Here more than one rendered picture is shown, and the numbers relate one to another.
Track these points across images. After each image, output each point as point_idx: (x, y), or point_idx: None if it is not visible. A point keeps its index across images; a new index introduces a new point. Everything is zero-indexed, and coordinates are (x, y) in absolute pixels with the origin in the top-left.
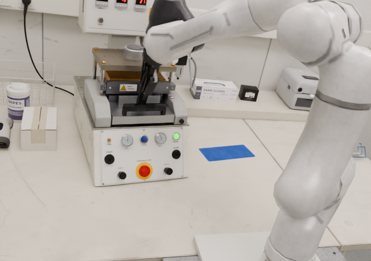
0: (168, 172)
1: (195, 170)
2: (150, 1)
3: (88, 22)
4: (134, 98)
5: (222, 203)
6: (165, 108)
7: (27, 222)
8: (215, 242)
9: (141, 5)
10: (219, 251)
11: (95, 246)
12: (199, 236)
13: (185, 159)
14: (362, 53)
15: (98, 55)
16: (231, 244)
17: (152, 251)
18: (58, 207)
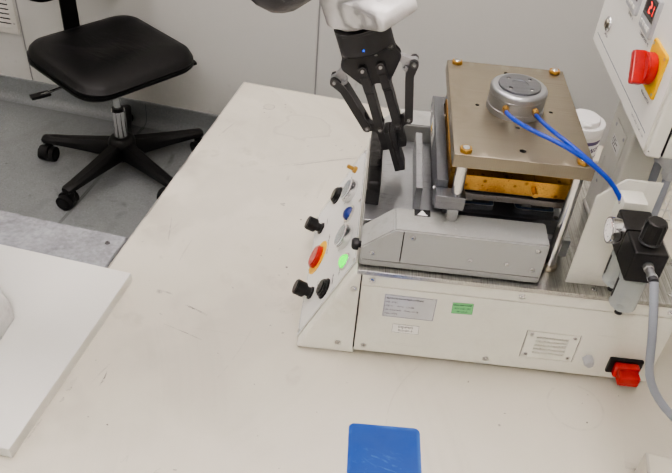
0: (294, 285)
1: (321, 375)
2: (664, 19)
3: (600, 20)
4: (415, 155)
5: (185, 368)
6: (366, 187)
7: (272, 149)
8: (96, 291)
9: (647, 19)
10: (76, 287)
11: (193, 187)
12: (123, 278)
13: (317, 315)
14: None
15: (507, 67)
16: (76, 309)
17: (145, 231)
18: (288, 174)
